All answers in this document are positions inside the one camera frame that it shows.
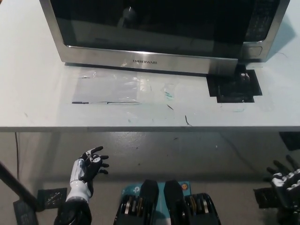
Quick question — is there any thin black cable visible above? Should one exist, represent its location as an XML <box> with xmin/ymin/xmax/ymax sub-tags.
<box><xmin>14</xmin><ymin>132</ymin><xmax>20</xmax><ymax>174</ymax></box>

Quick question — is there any black stand leg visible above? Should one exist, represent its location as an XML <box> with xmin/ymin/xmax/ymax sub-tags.
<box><xmin>0</xmin><ymin>161</ymin><xmax>40</xmax><ymax>212</ymax></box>

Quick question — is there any dark flat floor pad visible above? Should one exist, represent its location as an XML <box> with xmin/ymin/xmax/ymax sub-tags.
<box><xmin>13</xmin><ymin>199</ymin><xmax>40</xmax><ymax>225</ymax></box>

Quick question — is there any black tape patch on table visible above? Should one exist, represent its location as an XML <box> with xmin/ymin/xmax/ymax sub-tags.
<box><xmin>206</xmin><ymin>65</ymin><xmax>263</xmax><ymax>103</ymax></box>

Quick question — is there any stainless steel microwave body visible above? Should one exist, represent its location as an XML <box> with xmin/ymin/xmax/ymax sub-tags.
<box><xmin>238</xmin><ymin>0</ymin><xmax>291</xmax><ymax>64</ymax></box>

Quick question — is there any black tape floor marker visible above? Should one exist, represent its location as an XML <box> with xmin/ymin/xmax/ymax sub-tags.
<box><xmin>37</xmin><ymin>187</ymin><xmax>68</xmax><ymax>210</ymax></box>
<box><xmin>254</xmin><ymin>187</ymin><xmax>280</xmax><ymax>209</ymax></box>

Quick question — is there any dark object under table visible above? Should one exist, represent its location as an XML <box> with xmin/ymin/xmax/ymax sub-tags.
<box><xmin>278</xmin><ymin>132</ymin><xmax>300</xmax><ymax>152</ymax></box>

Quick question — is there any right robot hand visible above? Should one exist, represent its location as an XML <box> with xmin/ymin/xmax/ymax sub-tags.
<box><xmin>263</xmin><ymin>154</ymin><xmax>300</xmax><ymax>210</ymax></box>

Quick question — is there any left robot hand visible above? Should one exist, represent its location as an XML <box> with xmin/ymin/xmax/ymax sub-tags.
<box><xmin>66</xmin><ymin>146</ymin><xmax>110</xmax><ymax>203</ymax></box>

